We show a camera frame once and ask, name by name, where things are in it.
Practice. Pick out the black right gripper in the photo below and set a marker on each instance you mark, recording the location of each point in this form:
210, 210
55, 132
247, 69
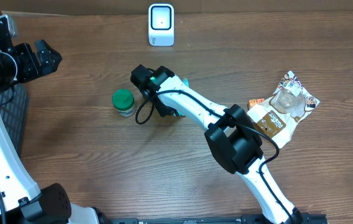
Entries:
168, 111

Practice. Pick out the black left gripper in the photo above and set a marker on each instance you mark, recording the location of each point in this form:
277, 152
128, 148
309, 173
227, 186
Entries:
34, 65

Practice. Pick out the teal wipes pack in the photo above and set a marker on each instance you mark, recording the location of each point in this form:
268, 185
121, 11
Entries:
186, 82

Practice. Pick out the green lid jar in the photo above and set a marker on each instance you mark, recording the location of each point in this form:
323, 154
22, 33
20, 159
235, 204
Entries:
124, 102

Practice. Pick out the white brown snack bag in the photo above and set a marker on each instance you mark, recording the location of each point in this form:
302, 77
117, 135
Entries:
279, 115

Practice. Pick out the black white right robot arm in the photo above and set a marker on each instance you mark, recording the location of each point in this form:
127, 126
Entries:
232, 139

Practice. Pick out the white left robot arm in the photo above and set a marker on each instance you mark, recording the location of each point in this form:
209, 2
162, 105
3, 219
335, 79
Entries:
21, 199

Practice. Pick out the white barcode scanner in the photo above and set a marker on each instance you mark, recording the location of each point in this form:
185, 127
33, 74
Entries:
161, 25

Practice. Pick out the dark grey mesh basket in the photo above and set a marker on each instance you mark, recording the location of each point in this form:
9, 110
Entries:
13, 110

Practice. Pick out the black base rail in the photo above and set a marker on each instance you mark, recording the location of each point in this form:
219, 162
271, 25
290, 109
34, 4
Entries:
244, 219

